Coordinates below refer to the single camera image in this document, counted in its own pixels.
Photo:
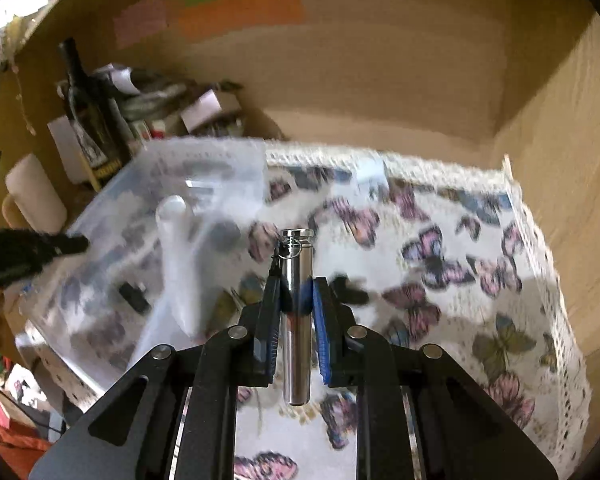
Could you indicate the pink sticky note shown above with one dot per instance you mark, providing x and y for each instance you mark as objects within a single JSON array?
[{"x": 140, "y": 22}]

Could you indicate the dark glass bottle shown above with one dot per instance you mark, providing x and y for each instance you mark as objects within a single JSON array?
[{"x": 87, "y": 110}]

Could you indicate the red cloth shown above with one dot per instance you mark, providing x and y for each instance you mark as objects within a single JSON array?
[{"x": 10, "y": 447}]

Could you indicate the silver metal cylinder capsule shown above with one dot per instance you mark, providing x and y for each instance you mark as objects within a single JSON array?
[{"x": 297, "y": 265}]

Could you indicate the orange sticky note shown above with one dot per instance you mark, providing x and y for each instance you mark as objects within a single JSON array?
[{"x": 240, "y": 12}]

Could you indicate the small black rectangular object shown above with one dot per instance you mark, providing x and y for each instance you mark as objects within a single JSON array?
[{"x": 132, "y": 296}]

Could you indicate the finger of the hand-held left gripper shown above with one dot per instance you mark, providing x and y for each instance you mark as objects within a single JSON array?
[{"x": 25, "y": 255}]

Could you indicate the clear plastic zip bag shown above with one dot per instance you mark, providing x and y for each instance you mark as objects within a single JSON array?
[{"x": 220, "y": 180}]

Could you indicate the white mug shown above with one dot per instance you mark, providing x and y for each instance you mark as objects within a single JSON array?
[{"x": 35, "y": 195}]

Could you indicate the small white cardboard box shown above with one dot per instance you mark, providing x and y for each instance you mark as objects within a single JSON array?
[{"x": 200, "y": 110}]

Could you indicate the butterfly print tablecloth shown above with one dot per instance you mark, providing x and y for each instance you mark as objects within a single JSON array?
[{"x": 445, "y": 210}]

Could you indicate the dark round object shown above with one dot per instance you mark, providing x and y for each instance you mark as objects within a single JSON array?
[{"x": 225, "y": 236}]

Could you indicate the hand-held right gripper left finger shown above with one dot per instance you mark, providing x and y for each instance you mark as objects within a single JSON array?
[{"x": 274, "y": 305}]

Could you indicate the white plastic tube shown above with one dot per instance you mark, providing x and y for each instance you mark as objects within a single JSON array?
[{"x": 177, "y": 255}]

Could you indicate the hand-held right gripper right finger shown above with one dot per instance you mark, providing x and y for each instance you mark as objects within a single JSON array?
[{"x": 321, "y": 310}]

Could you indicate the pile of papers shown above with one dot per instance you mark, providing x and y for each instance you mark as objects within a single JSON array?
[{"x": 150, "y": 95}]

